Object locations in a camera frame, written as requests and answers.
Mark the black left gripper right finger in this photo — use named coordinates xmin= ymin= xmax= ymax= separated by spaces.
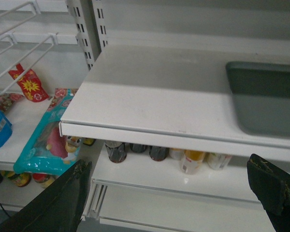
xmin=246 ymin=154 xmax=290 ymax=232

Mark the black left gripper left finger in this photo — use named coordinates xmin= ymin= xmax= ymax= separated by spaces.
xmin=0 ymin=159 xmax=92 ymax=232

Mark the grey silver tray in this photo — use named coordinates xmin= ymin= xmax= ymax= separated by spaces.
xmin=225 ymin=61 xmax=290 ymax=138

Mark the red lid jar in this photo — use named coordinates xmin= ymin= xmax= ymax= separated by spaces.
xmin=32 ymin=173 xmax=55 ymax=189

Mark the yellow lid jar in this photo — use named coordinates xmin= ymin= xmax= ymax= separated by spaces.
xmin=1 ymin=170 xmax=31 ymax=188

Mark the teal penguin snack bag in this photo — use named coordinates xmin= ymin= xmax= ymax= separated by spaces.
xmin=13 ymin=88 xmax=82 ymax=175

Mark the white label bottle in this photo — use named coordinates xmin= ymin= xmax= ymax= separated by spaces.
xmin=207 ymin=153 xmax=232 ymax=170

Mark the dark sauce bottle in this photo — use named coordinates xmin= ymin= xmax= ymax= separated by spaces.
xmin=149 ymin=146 xmax=169 ymax=161
xmin=129 ymin=143 xmax=147 ymax=153
xmin=105 ymin=140 xmax=127 ymax=163

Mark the white lower shelf board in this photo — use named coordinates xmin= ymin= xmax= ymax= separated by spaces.
xmin=87 ymin=141 xmax=273 ymax=232

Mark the yellow cap white bottle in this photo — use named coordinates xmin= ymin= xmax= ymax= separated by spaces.
xmin=180 ymin=150 xmax=206 ymax=174

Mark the red snack packet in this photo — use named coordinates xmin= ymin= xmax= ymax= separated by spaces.
xmin=17 ymin=69 xmax=49 ymax=102

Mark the white slotted shelf upright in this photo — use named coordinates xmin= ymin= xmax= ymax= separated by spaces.
xmin=66 ymin=0 xmax=108 ymax=70

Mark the white wire hook rack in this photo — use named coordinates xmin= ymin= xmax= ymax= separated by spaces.
xmin=0 ymin=1 xmax=58 ymax=94

